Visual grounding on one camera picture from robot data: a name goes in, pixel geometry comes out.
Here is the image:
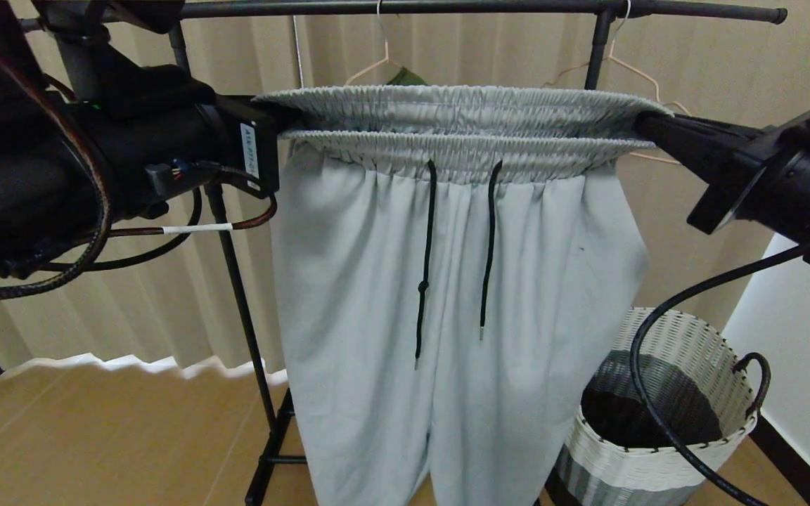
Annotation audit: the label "black cable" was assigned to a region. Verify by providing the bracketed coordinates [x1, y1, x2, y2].
[629, 221, 810, 506]

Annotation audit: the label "beige curtain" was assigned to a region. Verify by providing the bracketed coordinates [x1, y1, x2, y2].
[0, 0, 810, 380]

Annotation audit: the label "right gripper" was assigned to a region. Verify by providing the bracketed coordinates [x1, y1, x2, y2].
[686, 109, 810, 275]

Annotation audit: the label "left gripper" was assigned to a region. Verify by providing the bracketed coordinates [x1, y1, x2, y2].
[0, 95, 281, 278]

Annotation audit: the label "green printed shirt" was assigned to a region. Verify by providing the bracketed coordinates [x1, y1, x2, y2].
[385, 67, 428, 87]

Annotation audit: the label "black clothes rack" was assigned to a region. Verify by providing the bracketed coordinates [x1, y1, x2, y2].
[18, 0, 789, 506]

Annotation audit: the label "white laundry basket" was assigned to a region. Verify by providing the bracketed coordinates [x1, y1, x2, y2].
[556, 307, 773, 506]

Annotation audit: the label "pink clothes hanger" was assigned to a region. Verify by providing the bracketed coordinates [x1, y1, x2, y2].
[541, 14, 692, 167]
[344, 0, 406, 88]

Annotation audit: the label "pale grey shorts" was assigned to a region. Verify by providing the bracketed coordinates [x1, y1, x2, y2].
[254, 84, 674, 506]

